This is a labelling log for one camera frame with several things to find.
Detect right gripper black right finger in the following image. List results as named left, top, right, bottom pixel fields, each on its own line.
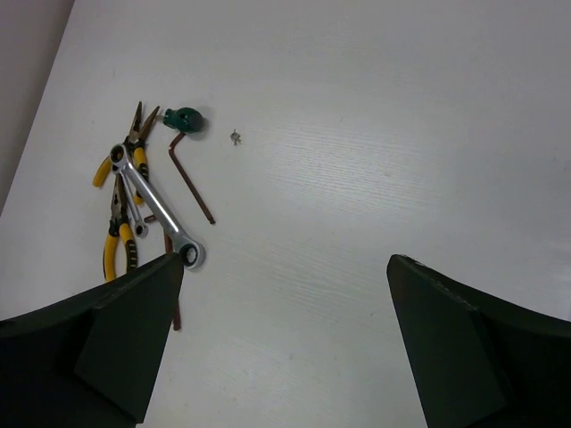
left=386, top=254, right=570, bottom=427

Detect green stubby screwdriver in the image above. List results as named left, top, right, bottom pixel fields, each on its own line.
left=160, top=107, right=205, bottom=135

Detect small silver ratchet wrench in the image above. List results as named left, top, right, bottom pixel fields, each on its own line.
left=119, top=173, right=148, bottom=238

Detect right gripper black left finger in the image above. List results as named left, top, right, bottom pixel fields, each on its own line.
left=1, top=254, right=184, bottom=427

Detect small metal screws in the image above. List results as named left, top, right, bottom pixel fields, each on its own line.
left=229, top=129, right=242, bottom=146

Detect yellow long-nose pliers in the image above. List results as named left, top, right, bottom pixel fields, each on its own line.
left=92, top=102, right=160, bottom=187
left=103, top=176, right=138, bottom=282

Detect brown hex key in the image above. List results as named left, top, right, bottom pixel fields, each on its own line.
left=168, top=132, right=216, bottom=226
left=144, top=215, right=182, bottom=332

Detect large silver ratchet wrench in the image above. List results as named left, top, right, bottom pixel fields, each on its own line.
left=109, top=144, right=206, bottom=271

